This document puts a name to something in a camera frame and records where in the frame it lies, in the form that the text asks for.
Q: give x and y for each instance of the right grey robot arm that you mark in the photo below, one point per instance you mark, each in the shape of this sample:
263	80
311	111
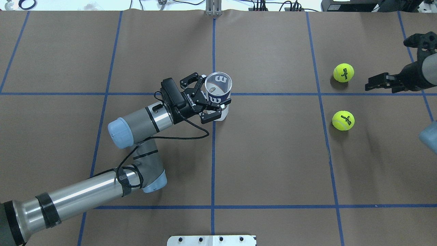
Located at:
428	62

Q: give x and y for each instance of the yellow tennis ball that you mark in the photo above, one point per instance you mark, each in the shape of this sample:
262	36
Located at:
343	120
343	73

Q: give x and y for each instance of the white metal base plate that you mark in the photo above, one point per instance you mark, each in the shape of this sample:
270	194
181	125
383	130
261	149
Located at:
212	240

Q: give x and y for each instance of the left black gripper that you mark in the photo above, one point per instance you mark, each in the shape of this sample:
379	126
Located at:
186	106

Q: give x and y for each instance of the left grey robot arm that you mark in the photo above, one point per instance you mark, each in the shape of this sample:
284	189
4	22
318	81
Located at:
141	169

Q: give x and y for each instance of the black box on desk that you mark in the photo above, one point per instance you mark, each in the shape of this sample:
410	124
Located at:
348	5

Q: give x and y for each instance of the clear tennis ball can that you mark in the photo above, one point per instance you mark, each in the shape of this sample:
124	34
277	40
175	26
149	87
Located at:
218	87

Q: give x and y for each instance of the silver camera post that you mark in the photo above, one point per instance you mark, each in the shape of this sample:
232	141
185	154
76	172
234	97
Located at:
213	8

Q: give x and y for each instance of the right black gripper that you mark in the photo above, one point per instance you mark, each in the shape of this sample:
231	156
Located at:
411	74

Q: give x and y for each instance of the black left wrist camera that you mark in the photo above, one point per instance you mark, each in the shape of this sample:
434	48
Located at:
172	94

